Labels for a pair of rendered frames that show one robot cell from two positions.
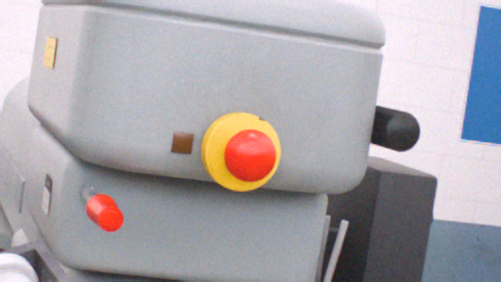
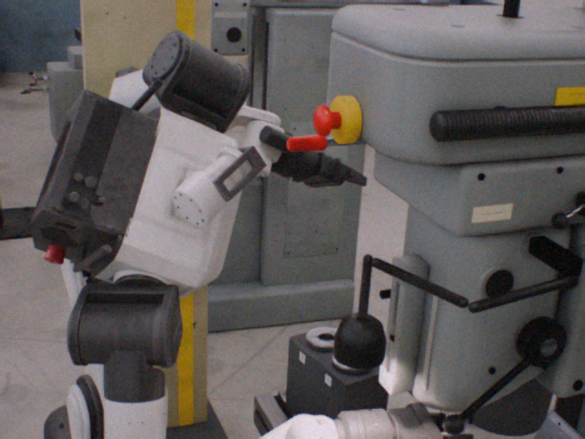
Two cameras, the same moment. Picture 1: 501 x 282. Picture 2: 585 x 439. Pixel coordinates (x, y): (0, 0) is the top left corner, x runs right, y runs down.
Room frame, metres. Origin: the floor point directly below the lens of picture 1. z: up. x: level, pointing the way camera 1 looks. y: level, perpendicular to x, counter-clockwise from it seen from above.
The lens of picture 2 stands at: (0.77, -1.00, 2.01)
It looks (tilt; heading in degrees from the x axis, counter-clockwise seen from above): 22 degrees down; 80
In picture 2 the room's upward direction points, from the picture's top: 3 degrees clockwise
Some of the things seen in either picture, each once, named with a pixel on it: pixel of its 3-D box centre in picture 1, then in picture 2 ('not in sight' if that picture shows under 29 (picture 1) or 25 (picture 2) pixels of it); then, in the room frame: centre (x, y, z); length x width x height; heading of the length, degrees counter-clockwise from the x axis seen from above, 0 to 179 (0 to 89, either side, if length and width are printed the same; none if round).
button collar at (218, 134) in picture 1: (241, 151); (345, 120); (0.99, -0.04, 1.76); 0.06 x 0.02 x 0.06; 103
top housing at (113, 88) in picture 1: (184, 70); (510, 76); (1.23, 0.01, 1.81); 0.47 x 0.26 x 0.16; 13
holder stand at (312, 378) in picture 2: not in sight; (335, 386); (1.13, 0.45, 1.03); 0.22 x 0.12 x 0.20; 114
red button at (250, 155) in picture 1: (249, 155); (327, 121); (0.97, -0.05, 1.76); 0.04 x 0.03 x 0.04; 103
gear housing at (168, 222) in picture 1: (160, 200); (514, 165); (1.26, 0.02, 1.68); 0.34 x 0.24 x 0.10; 13
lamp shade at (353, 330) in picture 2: not in sight; (360, 336); (1.03, -0.07, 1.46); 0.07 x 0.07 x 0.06
